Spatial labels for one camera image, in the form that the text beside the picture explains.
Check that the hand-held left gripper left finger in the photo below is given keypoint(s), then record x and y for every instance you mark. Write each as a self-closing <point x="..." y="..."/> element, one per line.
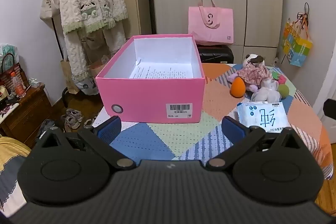
<point x="110" y="129"/>

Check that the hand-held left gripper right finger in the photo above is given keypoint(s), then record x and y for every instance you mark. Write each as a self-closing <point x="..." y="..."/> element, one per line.
<point x="233" y="129"/>

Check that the white tissue packet blue print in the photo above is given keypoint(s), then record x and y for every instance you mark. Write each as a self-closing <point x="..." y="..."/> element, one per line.
<point x="262" y="116"/>

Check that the orange egg-shaped sponge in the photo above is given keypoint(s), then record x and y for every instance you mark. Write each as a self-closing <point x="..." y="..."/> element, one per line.
<point x="237" y="87"/>

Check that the green egg-shaped sponge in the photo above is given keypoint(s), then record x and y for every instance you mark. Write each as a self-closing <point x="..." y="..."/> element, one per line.
<point x="283" y="91"/>

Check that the pink cardboard box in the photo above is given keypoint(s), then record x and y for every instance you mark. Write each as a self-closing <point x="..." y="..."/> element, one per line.
<point x="147" y="95"/>

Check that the pink strawberry soft toy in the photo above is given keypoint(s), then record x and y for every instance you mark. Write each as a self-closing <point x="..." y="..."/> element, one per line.
<point x="282" y="80"/>

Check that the white plush dog floral dress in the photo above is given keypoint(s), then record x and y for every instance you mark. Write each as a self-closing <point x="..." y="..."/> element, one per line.
<point x="254" y="69"/>

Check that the patchwork blanket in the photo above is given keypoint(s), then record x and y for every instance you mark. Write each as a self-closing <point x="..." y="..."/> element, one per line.
<point x="218" y="103"/>

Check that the white fluffy cloth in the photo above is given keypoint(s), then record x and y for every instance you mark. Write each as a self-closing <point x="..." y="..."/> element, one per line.
<point x="265" y="92"/>

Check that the brown paper bag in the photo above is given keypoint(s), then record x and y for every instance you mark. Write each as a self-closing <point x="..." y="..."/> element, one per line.
<point x="68" y="77"/>

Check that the colourful gift bag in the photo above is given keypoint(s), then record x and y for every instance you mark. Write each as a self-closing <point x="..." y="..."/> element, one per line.
<point x="298" y="48"/>

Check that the black suitcase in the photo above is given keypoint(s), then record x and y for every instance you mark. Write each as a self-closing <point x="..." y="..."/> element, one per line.
<point x="215" y="54"/>

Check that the printed paper sheet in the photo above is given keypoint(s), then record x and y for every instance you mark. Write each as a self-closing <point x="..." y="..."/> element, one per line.
<point x="162" y="71"/>

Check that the wooden cabinet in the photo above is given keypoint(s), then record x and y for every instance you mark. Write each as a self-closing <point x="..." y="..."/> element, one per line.
<point x="23" y="113"/>

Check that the yellow bedding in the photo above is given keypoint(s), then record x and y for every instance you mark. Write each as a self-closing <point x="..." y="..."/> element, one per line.
<point x="13" y="150"/>

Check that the orange drink bottle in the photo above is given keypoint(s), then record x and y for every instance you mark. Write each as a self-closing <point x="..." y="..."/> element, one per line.
<point x="19" y="86"/>

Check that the black coat rack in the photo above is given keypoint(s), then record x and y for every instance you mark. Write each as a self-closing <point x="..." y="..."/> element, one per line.
<point x="56" y="37"/>

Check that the pink tote bag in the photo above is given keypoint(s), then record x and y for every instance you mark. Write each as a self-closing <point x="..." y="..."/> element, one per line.
<point x="210" y="24"/>

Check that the woven basket bag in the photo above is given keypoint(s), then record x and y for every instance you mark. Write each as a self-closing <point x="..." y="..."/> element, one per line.
<point x="10" y="74"/>

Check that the white plastic bag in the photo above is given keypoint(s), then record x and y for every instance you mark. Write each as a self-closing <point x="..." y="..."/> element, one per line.
<point x="8" y="49"/>

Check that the white wall charger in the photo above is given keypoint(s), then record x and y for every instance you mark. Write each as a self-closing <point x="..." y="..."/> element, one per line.
<point x="276" y="61"/>

